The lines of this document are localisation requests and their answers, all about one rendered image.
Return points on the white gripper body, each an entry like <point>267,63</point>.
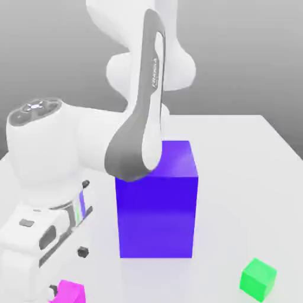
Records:
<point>21,277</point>

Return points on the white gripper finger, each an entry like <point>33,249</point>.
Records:
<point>53,290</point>

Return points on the small magenta cube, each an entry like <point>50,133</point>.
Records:
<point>69,292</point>

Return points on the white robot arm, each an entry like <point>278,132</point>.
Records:
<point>47,146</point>

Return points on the small green cube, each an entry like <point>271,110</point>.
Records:
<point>258,281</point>

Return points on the large blue box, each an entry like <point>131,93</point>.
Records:
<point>156,213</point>

